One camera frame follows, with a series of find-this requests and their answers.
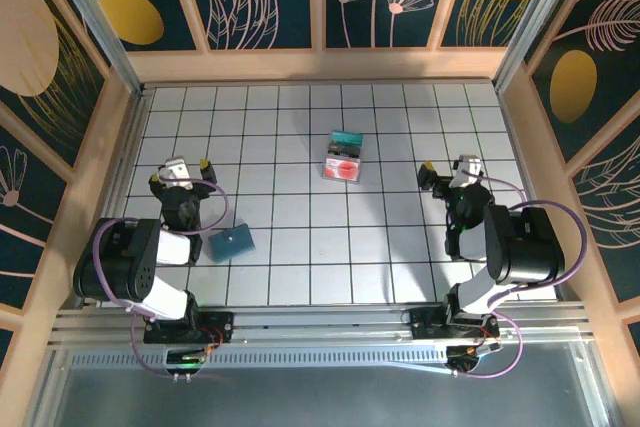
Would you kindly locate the clear plastic card box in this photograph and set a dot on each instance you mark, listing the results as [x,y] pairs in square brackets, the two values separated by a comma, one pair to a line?
[340,182]

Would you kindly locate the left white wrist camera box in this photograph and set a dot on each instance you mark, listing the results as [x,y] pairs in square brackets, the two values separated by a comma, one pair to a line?
[175,169]

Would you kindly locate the aluminium side rail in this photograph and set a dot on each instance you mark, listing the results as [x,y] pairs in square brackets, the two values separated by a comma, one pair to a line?
[127,157]
[522,157]

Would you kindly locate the black card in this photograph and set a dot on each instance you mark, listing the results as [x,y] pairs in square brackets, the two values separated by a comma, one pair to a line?
[345,149]

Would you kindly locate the aluminium corner post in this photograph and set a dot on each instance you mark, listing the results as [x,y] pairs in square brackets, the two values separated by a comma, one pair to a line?
[105,27]
[537,22]

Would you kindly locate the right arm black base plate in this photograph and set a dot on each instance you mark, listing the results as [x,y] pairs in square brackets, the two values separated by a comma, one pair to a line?
[425,322]

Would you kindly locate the white card with red circle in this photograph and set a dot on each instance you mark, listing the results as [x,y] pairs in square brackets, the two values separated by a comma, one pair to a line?
[342,169]

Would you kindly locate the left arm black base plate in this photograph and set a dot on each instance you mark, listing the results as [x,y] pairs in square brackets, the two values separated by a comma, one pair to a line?
[222,324]

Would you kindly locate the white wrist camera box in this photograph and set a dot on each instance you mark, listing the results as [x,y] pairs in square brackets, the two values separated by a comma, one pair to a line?
[470,167]
[175,169]

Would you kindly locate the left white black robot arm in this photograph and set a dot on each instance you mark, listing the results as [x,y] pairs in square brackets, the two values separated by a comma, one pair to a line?
[120,257]

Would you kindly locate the teal card holder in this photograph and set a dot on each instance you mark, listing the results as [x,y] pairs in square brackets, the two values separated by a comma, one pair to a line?
[232,247]

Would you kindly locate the grey metal sheet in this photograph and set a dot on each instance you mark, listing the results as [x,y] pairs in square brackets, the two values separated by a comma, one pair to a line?
[320,402]

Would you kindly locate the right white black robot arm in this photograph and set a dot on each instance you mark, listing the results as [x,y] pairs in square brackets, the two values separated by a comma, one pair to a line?
[525,247]

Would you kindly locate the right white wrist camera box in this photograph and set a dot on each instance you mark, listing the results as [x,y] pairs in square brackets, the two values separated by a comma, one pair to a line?
[470,167]

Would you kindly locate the teal card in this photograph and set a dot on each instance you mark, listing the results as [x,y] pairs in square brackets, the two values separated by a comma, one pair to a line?
[347,138]

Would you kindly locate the aluminium mounting rail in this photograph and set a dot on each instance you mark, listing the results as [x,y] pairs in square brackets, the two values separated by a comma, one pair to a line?
[320,319]

